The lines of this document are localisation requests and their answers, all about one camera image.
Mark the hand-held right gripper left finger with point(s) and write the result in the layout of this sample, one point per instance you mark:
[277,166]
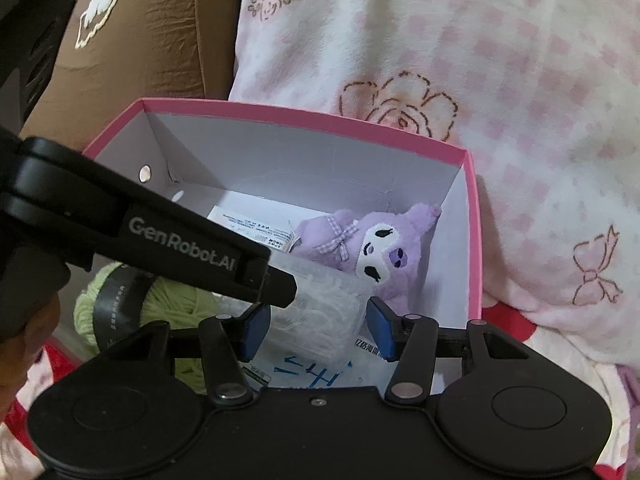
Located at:
[256,332]

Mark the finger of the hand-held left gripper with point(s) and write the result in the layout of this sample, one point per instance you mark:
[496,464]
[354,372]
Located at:
[280,290]

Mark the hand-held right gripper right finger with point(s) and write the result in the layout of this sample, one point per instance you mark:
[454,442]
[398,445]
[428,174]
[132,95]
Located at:
[379,327]

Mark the clear plastic box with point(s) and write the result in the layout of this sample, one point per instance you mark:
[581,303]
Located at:
[320,310]

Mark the purple plush toy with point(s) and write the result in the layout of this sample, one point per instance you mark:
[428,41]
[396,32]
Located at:
[330,230]

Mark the green yarn ball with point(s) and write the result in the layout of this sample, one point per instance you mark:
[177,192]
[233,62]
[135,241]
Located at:
[165,296]

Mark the pink cardboard box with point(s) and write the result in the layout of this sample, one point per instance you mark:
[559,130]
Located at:
[300,160]

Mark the person's left hand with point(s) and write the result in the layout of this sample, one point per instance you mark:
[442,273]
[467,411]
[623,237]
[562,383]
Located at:
[35,322]

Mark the white packet blue writing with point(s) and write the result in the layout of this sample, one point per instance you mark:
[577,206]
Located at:
[300,372]

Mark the white labelled packet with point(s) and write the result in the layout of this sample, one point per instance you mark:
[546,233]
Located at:
[240,222]

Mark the red white printed blanket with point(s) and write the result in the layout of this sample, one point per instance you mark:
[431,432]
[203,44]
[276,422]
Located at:
[510,325]

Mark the brown pillow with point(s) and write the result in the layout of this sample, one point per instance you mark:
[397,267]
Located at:
[150,35]

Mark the purple cloth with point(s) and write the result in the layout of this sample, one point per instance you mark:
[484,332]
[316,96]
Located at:
[627,382]

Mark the pink white floral blanket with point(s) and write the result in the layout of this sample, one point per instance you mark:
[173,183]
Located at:
[500,85]

